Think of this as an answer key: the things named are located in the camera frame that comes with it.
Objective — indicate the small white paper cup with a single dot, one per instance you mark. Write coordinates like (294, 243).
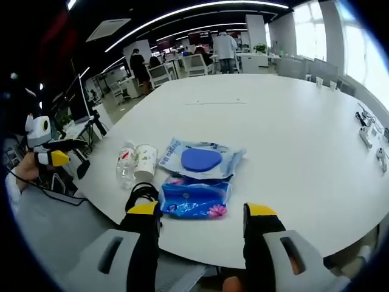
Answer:
(333, 85)
(319, 81)

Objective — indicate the green desk plant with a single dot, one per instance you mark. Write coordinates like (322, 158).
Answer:
(64, 121)

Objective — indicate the person's right hand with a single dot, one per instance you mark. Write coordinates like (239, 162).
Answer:
(234, 284)

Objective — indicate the light blue pouch with lid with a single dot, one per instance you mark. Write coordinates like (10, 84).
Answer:
(199, 159)

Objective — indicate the white office chair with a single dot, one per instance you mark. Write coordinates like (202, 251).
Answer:
(117, 91)
(197, 64)
(159, 76)

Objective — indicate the computer monitor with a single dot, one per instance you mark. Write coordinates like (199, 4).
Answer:
(79, 100)

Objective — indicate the white controller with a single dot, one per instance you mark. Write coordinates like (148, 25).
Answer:
(365, 137)
(381, 158)

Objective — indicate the blue tissue pack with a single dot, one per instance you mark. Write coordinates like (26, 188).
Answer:
(194, 197)

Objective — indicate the clear plastic bottle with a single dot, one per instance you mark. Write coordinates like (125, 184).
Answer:
(125, 165)

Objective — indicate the green potted plant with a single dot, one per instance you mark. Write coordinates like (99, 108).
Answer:
(260, 48)

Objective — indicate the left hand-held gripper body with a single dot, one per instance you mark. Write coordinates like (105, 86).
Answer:
(38, 130)

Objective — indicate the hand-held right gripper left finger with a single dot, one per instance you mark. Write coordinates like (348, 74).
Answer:
(143, 243)

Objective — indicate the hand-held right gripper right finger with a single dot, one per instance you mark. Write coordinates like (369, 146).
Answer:
(261, 243)

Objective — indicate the white table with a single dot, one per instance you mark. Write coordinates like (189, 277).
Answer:
(273, 121)

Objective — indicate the person's left hand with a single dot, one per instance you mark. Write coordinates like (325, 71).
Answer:
(27, 171)

